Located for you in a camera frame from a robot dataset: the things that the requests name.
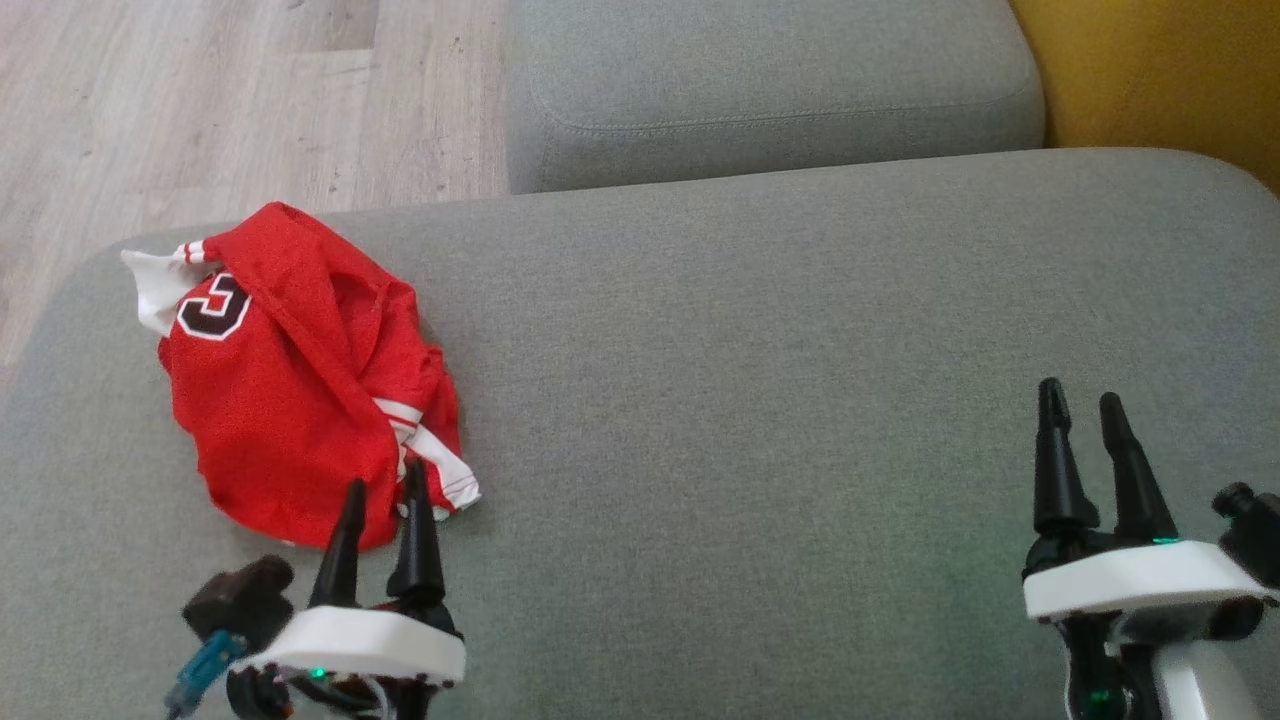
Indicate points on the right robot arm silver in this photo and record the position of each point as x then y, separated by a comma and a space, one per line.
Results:
1200, 690

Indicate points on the red basketball jersey white sleeves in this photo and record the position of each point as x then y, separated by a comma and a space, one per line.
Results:
260, 440

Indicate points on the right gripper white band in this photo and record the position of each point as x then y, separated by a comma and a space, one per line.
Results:
1120, 580

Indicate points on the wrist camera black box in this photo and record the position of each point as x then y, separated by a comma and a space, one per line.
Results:
240, 600
1255, 530

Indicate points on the left wrist blue connector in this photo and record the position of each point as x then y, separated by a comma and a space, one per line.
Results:
205, 665

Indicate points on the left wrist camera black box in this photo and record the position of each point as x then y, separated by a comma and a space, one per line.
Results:
240, 600

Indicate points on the yellow sofa backrest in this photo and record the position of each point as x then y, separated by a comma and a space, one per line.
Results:
1150, 70

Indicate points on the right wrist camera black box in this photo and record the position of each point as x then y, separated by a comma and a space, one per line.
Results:
1255, 530

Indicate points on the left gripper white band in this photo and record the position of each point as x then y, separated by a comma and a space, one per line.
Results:
360, 640

